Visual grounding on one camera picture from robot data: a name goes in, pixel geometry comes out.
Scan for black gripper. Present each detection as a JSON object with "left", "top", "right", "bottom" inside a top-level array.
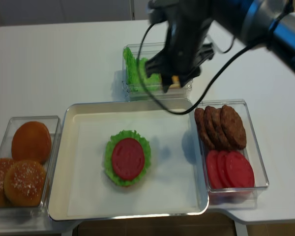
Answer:
[{"left": 145, "top": 0, "right": 215, "bottom": 92}]

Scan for tomato slice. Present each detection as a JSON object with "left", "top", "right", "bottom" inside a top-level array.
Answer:
[
  {"left": 217, "top": 150, "right": 232, "bottom": 188},
  {"left": 225, "top": 151, "right": 255, "bottom": 188},
  {"left": 112, "top": 138, "right": 145, "bottom": 180},
  {"left": 206, "top": 150, "right": 223, "bottom": 189}
]

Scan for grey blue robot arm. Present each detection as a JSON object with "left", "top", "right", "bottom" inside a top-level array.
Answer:
[{"left": 145, "top": 0, "right": 295, "bottom": 91}]

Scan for yellow cheese slices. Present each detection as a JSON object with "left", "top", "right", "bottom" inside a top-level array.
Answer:
[{"left": 170, "top": 76, "right": 180, "bottom": 89}]

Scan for green lettuce leaves in container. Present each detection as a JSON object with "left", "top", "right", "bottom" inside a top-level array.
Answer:
[{"left": 123, "top": 47, "right": 161, "bottom": 92}]

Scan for clear lettuce cheese container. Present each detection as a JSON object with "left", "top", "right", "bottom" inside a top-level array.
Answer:
[{"left": 122, "top": 43, "right": 193, "bottom": 101}]

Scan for green lettuce leaf on bun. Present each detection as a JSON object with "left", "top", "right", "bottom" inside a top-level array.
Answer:
[{"left": 104, "top": 130, "right": 151, "bottom": 179}]

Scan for brown patty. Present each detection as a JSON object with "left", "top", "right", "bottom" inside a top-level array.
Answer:
[
  {"left": 194, "top": 108, "right": 215, "bottom": 150},
  {"left": 220, "top": 105, "right": 247, "bottom": 150},
  {"left": 204, "top": 106, "right": 226, "bottom": 150},
  {"left": 211, "top": 108, "right": 234, "bottom": 150}
]

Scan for brown patty far left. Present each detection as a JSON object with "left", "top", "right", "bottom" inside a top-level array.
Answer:
[{"left": 194, "top": 108, "right": 215, "bottom": 150}]

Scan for brown patty front right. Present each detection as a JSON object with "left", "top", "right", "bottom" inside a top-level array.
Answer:
[{"left": 220, "top": 105, "right": 247, "bottom": 150}]

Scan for clear patty tomato container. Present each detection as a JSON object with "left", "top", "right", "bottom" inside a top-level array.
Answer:
[{"left": 198, "top": 100, "right": 269, "bottom": 208}]

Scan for white metal serving tray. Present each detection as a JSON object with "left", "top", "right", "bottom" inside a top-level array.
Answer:
[{"left": 48, "top": 100, "right": 209, "bottom": 221}]

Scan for smooth brown bun top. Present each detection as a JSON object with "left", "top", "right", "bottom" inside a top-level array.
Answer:
[{"left": 11, "top": 121, "right": 52, "bottom": 164}]

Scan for sesame bun right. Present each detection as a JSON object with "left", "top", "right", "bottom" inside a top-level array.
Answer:
[{"left": 3, "top": 160, "right": 46, "bottom": 207}]

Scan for clear bun container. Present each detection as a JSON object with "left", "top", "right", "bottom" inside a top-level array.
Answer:
[{"left": 0, "top": 116, "right": 62, "bottom": 217}]

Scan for black cable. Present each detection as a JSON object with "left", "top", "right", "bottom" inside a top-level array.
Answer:
[{"left": 136, "top": 0, "right": 295, "bottom": 115}]

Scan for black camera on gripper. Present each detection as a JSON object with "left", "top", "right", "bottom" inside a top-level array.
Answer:
[{"left": 147, "top": 0, "right": 172, "bottom": 24}]

